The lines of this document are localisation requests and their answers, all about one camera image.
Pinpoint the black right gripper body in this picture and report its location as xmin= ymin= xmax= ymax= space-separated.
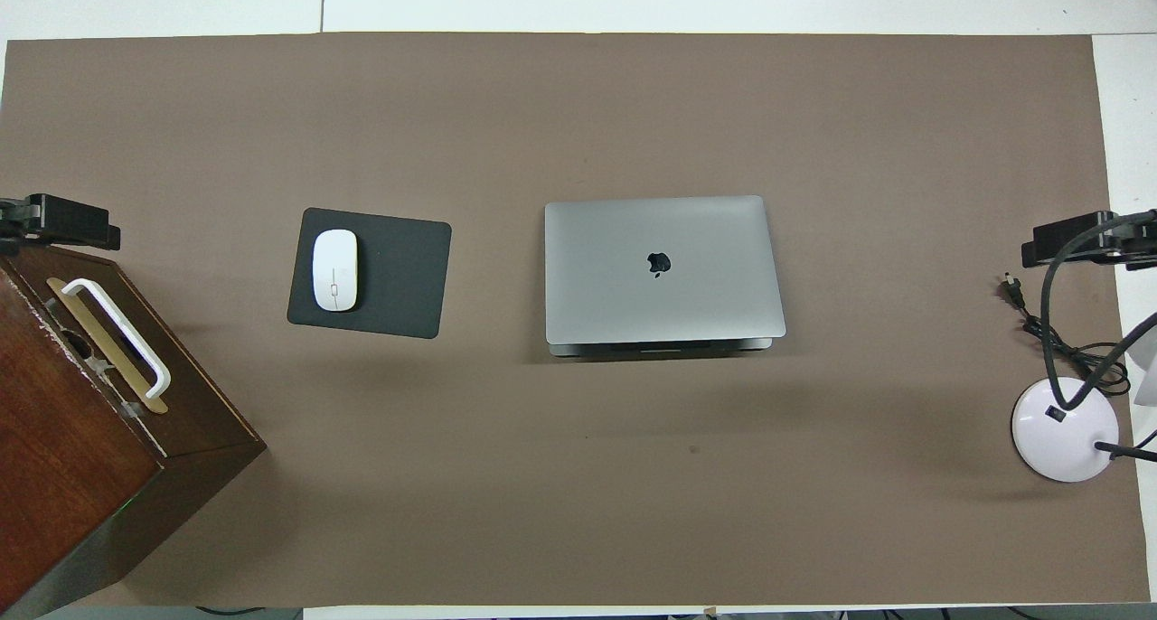
xmin=1112 ymin=215 xmax=1157 ymax=270

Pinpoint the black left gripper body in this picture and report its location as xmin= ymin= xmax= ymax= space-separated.
xmin=0 ymin=197 xmax=44 ymax=241

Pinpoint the silver Apple laptop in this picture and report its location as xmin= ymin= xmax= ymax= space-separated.
xmin=544 ymin=195 xmax=787 ymax=359

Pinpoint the white desk lamp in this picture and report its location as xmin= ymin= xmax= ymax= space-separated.
xmin=1011 ymin=331 xmax=1157 ymax=484

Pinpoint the dark brown wooden box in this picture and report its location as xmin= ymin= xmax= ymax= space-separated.
xmin=0 ymin=245 xmax=268 ymax=616

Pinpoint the white computer mouse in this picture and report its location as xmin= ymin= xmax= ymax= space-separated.
xmin=312 ymin=229 xmax=359 ymax=313

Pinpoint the black mouse pad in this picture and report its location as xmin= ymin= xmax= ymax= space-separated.
xmin=287 ymin=207 xmax=453 ymax=340

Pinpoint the brown table mat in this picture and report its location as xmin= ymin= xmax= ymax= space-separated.
xmin=0 ymin=33 xmax=1126 ymax=607

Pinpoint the black lamp power cable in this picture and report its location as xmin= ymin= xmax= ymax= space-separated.
xmin=999 ymin=275 xmax=1133 ymax=397

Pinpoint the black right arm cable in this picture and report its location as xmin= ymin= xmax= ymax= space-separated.
xmin=1039 ymin=209 xmax=1157 ymax=413

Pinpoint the white box handle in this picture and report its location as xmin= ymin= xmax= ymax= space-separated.
xmin=61 ymin=277 xmax=173 ymax=399

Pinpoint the brass handle plate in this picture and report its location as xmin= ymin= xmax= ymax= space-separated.
xmin=45 ymin=277 xmax=170 ymax=415

